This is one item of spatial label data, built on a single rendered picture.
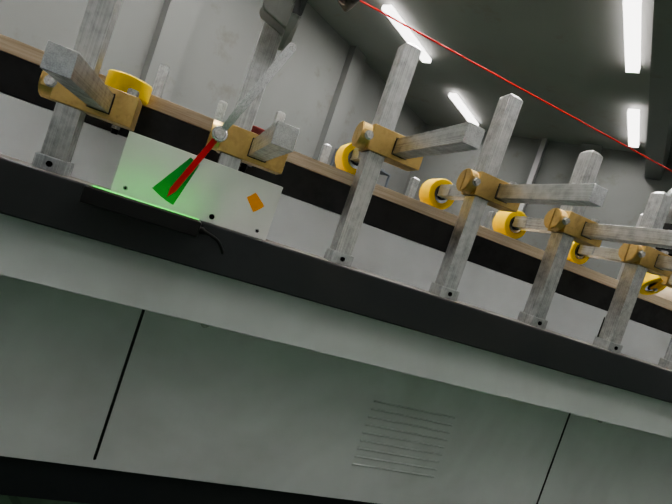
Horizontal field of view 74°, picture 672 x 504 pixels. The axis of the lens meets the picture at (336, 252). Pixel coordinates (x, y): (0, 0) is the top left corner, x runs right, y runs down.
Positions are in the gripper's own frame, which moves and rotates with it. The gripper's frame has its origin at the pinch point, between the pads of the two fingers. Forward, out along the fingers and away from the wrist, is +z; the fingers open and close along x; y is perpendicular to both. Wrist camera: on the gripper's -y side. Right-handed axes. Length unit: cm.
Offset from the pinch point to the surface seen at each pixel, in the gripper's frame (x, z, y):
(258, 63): -6.0, 2.9, 2.8
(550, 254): -7, 14, -71
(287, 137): 17.6, 16.7, -2.0
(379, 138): -5.2, 6.5, -21.9
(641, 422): -7, 47, -119
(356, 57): -577, -231, -156
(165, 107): -27.5, 12.7, 16.3
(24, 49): -28, 12, 42
